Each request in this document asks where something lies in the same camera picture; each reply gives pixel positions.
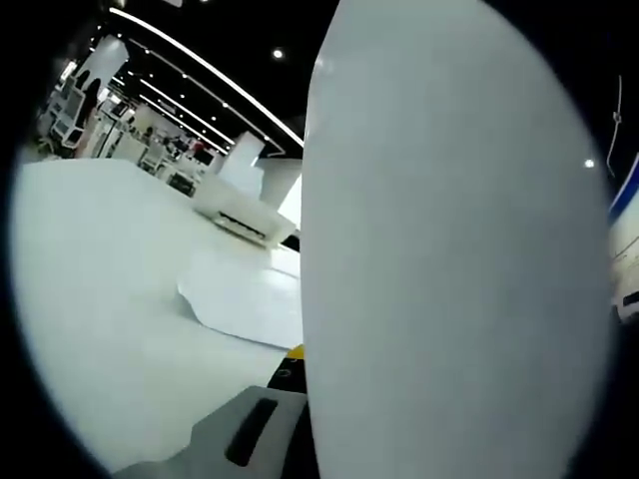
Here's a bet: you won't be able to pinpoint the white printer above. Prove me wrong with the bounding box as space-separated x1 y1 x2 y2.
192 132 301 246

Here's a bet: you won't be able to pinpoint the long ceiling light strip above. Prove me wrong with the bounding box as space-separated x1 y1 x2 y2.
108 5 306 149

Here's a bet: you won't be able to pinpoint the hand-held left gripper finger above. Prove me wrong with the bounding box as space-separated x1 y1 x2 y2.
112 342 320 479

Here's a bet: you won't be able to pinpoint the white office chair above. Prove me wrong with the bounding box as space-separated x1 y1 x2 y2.
49 115 85 150

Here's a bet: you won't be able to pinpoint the stack of printing papers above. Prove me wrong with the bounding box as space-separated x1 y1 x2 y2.
177 246 305 350

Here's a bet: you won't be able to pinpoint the blue framed wall poster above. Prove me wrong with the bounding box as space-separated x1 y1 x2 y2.
606 154 639 320

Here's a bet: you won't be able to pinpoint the round ceiling downlights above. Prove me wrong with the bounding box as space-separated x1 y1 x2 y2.
272 47 596 170

